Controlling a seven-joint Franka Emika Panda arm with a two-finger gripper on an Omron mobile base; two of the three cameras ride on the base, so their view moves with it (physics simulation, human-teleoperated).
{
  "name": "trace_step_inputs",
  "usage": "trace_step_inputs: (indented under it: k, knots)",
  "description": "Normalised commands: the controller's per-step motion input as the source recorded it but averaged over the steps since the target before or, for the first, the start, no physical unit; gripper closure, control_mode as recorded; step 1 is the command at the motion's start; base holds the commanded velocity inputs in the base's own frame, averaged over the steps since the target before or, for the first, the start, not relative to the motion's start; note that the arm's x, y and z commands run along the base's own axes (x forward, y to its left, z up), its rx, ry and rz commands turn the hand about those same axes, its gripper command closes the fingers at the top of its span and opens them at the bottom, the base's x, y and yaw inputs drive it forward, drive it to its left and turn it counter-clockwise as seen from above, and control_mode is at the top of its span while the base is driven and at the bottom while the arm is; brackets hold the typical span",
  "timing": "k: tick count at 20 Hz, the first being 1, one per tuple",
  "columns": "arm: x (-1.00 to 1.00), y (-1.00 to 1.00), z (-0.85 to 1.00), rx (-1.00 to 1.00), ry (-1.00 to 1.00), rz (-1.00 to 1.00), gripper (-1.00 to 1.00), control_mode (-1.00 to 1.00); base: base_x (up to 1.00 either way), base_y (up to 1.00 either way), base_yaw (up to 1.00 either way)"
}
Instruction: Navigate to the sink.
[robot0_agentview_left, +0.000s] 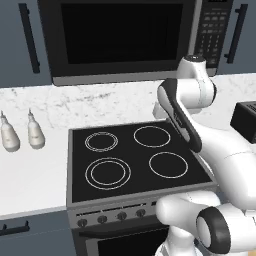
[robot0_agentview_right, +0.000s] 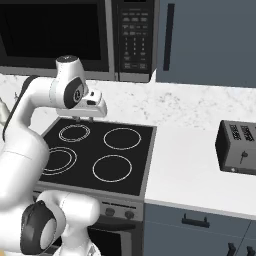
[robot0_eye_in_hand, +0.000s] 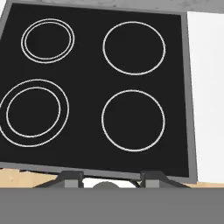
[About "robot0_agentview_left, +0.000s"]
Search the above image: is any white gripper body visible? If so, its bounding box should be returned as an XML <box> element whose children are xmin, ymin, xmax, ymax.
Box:
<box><xmin>152</xmin><ymin>101</ymin><xmax>172</xmax><ymax>122</ymax></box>

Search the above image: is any steel stove with black hob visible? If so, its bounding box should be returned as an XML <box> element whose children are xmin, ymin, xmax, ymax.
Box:
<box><xmin>65</xmin><ymin>120</ymin><xmax>219</xmax><ymax>256</ymax></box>

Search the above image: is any black toaster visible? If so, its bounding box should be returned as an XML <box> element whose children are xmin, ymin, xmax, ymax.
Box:
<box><xmin>229</xmin><ymin>101</ymin><xmax>256</xmax><ymax>145</ymax></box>

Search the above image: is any black and steel microwave oven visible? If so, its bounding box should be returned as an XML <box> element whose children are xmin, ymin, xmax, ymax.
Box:
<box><xmin>37</xmin><ymin>0</ymin><xmax>235</xmax><ymax>87</ymax></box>

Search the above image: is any grey cupboard door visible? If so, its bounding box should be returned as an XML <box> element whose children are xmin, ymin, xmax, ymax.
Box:
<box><xmin>0</xmin><ymin>0</ymin><xmax>53</xmax><ymax>89</ymax></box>
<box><xmin>215</xmin><ymin>0</ymin><xmax>256</xmax><ymax>77</ymax></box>

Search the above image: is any white squeeze bottle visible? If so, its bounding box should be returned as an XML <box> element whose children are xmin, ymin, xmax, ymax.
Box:
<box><xmin>0</xmin><ymin>110</ymin><xmax>21</xmax><ymax>153</ymax></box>
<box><xmin>26</xmin><ymin>108</ymin><xmax>46</xmax><ymax>150</ymax></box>

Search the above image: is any black oven door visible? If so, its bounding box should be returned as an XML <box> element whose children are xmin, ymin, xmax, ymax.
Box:
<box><xmin>71</xmin><ymin>223</ymin><xmax>174</xmax><ymax>256</ymax></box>

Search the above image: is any grey drawer front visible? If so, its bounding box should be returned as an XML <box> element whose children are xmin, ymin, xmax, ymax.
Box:
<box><xmin>0</xmin><ymin>209</ymin><xmax>77</xmax><ymax>256</ymax></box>

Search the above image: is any black cupboard door handle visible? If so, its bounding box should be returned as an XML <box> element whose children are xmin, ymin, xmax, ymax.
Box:
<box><xmin>223</xmin><ymin>3</ymin><xmax>250</xmax><ymax>65</ymax></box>
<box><xmin>17</xmin><ymin>2</ymin><xmax>42</xmax><ymax>75</ymax></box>

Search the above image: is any black oven door handle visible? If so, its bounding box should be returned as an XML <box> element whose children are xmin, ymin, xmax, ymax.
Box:
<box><xmin>77</xmin><ymin>223</ymin><xmax>170</xmax><ymax>240</ymax></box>

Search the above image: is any black drawer handle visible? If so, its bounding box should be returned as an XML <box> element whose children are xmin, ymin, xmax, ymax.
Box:
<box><xmin>0</xmin><ymin>221</ymin><xmax>31</xmax><ymax>237</ymax></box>

